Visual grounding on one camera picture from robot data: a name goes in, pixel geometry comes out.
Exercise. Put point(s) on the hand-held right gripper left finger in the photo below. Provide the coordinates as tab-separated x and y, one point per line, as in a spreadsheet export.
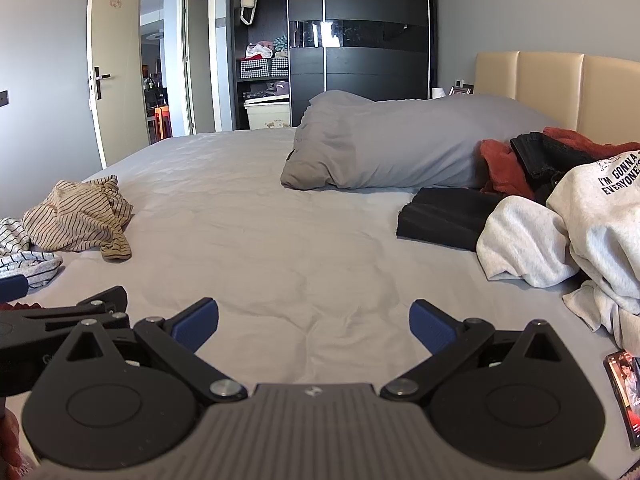
197	322

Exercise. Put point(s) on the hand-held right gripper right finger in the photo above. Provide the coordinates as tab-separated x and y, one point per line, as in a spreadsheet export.
430	325

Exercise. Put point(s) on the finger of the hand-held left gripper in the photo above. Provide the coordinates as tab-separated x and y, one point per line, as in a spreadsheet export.
12	287
25	320

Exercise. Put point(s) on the light grey printed sweatshirt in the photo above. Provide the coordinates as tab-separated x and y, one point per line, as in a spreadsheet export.
605	230

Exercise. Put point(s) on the purple folded clothes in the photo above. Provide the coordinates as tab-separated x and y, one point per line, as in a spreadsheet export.
272	90

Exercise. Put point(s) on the pile of mixed clothes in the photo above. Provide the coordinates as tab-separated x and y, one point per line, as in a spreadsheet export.
262	49

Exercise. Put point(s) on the white striped shirt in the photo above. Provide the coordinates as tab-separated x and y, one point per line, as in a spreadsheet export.
30	265

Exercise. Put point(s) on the beige striped shirt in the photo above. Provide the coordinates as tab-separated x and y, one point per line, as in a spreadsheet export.
75	220

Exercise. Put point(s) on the black folded cloth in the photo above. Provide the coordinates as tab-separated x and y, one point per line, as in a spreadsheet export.
440	215

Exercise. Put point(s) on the rust red fleece garment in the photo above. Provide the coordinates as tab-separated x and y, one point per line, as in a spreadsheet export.
502	165

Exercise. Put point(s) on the grey pillow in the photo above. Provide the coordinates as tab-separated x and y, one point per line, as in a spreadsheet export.
400	145

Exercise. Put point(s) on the black garment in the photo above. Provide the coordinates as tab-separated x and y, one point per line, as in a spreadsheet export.
545	160

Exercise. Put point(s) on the red stool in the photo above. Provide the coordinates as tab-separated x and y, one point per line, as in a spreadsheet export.
162	122

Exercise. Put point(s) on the smartphone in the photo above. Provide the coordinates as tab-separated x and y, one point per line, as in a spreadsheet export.
627	400

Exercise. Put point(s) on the white storage box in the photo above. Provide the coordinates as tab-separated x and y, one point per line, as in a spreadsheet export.
267	115

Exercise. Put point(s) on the small white container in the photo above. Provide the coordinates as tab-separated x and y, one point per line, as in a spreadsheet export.
439	93

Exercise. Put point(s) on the beige room door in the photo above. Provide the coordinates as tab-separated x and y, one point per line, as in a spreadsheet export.
120	60

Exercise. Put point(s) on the black wardrobe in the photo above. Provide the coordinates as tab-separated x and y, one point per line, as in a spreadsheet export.
360	80

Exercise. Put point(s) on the checked fabric storage basket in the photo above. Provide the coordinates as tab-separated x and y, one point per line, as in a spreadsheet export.
256	68
280	66

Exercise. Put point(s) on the white inner door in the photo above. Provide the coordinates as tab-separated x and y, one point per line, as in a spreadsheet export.
200	60

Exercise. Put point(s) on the beige padded headboard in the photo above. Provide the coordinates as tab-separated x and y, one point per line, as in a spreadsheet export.
550	85

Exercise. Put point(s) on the pendant lamp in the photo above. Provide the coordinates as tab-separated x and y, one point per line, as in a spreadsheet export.
156	35

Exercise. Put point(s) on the white hanging bag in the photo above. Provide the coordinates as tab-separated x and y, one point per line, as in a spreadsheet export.
248	2

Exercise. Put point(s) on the dark wall switch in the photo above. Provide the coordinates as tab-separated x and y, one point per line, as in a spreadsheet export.
4	98

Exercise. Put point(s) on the small photo frame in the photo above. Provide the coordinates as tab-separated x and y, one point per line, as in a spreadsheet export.
461	90

